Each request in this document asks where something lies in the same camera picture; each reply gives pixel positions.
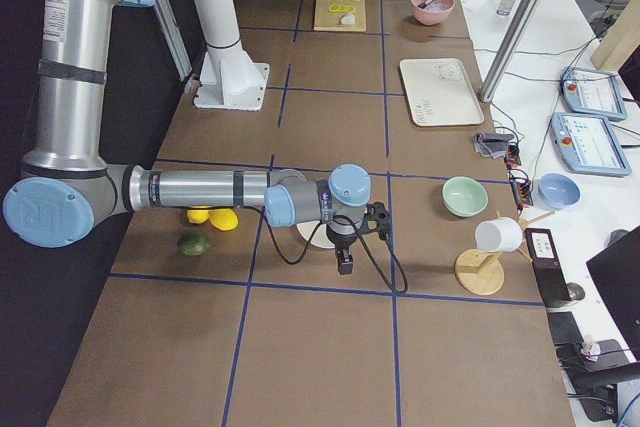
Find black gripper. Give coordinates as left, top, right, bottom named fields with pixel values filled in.
left=326, top=222, right=358, bottom=275

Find white round plate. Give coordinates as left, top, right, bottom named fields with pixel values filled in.
left=296, top=221, right=334, bottom=250

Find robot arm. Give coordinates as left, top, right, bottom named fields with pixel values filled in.
left=3, top=0, right=374, bottom=274

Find white bear tray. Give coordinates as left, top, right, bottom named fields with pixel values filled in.
left=399, top=58, right=484, bottom=127

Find yellow lemon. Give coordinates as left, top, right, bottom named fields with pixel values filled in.
left=186, top=206, right=210, bottom=225
left=208, top=208, right=239, bottom=232

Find wooden mug stand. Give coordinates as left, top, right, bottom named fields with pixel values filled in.
left=454, top=212, right=553, bottom=296

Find green bowl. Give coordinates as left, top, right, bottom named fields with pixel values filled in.
left=442, top=176, right=488, bottom=218

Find green lime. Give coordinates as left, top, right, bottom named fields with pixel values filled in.
left=177, top=232, right=211, bottom=257

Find white mug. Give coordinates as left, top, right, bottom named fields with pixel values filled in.
left=474, top=217, right=523, bottom=252

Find folded grey cloth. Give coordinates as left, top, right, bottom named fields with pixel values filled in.
left=473, top=133, right=515, bottom=159

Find black box with label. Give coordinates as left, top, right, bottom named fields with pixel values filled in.
left=524, top=227, right=571, bottom=308

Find blue bowl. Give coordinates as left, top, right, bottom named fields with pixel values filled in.
left=538, top=173, right=581, bottom=210

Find bamboo cutting board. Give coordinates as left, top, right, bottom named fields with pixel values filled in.
left=313, top=0, right=367, bottom=32

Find near teach pendant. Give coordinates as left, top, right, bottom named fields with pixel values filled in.
left=550, top=113, right=632, bottom=177

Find teach pendant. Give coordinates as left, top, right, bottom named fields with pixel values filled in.
left=550, top=113, right=632, bottom=177
left=560, top=67, right=628, bottom=122

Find pink bowl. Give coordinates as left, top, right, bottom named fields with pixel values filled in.
left=410, top=0, right=456, bottom=26

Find clear ice cubes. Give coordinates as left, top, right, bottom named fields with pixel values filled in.
left=423, top=3, right=449, bottom=12

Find far teach pendant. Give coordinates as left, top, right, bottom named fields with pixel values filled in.
left=560, top=67, right=628, bottom=122

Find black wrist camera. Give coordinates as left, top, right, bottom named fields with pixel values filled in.
left=360, top=202, right=391, bottom=242

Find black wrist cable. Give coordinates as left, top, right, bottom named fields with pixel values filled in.
left=267, top=206, right=409, bottom=296

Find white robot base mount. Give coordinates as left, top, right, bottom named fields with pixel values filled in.
left=194, top=0, right=270, bottom=111

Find aluminium frame post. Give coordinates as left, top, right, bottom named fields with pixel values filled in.
left=478, top=0, right=541, bottom=103

